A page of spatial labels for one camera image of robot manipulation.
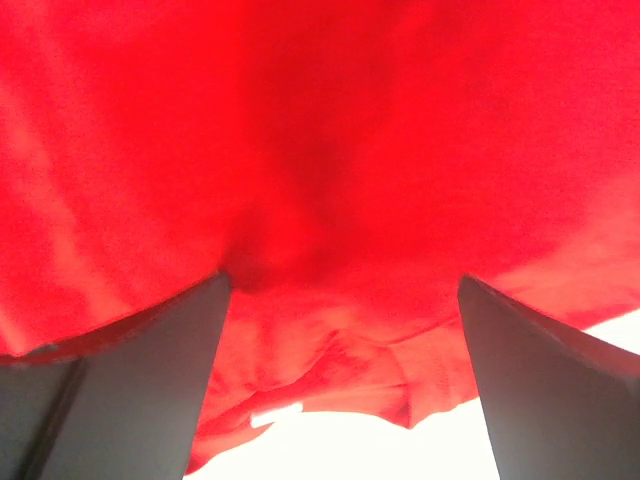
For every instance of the red t shirt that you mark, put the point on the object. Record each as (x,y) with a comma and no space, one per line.
(344,162)

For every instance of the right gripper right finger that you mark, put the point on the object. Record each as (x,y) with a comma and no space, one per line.
(558,403)

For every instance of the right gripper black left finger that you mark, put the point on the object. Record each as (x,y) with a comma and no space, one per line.
(120,403)

